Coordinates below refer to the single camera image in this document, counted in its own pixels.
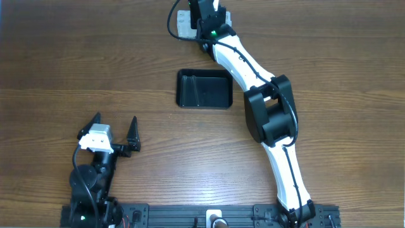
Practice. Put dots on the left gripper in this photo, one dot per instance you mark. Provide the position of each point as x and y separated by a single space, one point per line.
121 150

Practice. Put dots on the clear test tube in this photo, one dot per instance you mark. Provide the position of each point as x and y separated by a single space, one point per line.
195 90
185 90

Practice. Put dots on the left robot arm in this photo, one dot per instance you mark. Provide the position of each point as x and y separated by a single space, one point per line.
90 175

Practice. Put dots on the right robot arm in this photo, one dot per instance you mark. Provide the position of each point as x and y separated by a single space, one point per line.
275 117

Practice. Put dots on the black tray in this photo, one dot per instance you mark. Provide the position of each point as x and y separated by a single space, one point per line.
215 92

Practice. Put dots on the white test tube rack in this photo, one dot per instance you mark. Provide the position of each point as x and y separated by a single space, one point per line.
185 25

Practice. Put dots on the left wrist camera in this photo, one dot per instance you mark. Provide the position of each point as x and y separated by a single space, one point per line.
96 139

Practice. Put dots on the mounting rail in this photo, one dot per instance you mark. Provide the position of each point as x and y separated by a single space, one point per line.
177 215

